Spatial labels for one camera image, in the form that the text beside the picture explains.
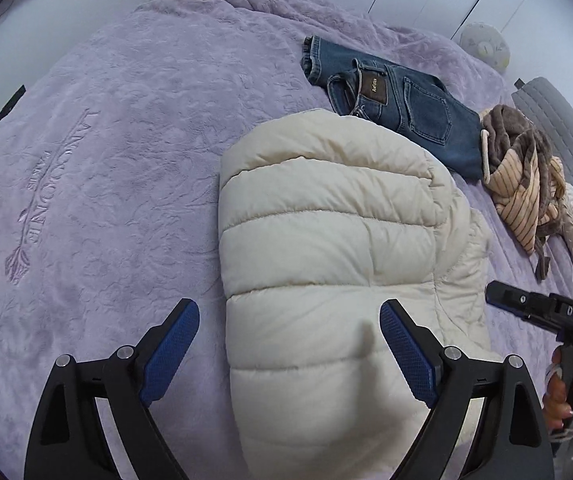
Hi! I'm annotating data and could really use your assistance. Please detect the blue denim jeans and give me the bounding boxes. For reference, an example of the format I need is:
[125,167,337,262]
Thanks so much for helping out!
[300,35,484,181]

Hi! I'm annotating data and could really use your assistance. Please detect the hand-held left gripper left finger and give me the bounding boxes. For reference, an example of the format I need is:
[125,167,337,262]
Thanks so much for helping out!
[24,298,200,480]

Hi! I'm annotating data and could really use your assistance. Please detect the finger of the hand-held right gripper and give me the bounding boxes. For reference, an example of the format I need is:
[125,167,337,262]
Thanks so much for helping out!
[485,281,559,333]

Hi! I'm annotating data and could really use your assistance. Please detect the round white floral cushion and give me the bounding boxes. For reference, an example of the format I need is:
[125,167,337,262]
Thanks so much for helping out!
[459,22,511,71]

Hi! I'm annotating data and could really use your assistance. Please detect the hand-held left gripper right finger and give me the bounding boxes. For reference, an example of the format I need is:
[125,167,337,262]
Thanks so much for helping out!
[379,298,556,480]

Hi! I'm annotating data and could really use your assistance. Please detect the brown striped fleece garment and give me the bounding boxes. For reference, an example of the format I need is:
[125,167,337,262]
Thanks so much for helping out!
[480,105,567,281]

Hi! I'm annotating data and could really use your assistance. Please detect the grey quilted mattress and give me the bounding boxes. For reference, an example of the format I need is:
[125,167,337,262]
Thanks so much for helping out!
[512,76,573,221]

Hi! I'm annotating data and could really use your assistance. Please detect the purple embossed blanket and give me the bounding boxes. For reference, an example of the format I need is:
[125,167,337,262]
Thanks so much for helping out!
[0,0,573,480]

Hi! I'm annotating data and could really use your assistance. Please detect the cream puffer jacket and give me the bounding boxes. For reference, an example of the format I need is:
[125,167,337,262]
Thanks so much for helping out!
[218,109,504,480]

